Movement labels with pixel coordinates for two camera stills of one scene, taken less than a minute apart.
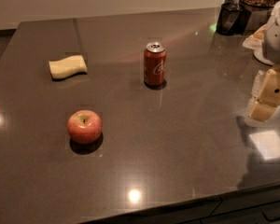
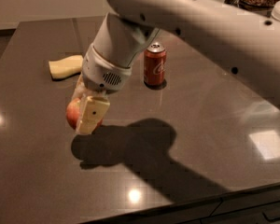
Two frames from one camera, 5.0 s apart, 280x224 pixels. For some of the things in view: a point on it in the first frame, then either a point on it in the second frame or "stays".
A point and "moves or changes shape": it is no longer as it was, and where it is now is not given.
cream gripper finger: [270, 91] → [101, 74]
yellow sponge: [67, 67] stays
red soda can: [155, 63] stays
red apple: [84, 126] moves or changes shape
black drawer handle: [275, 214] stays
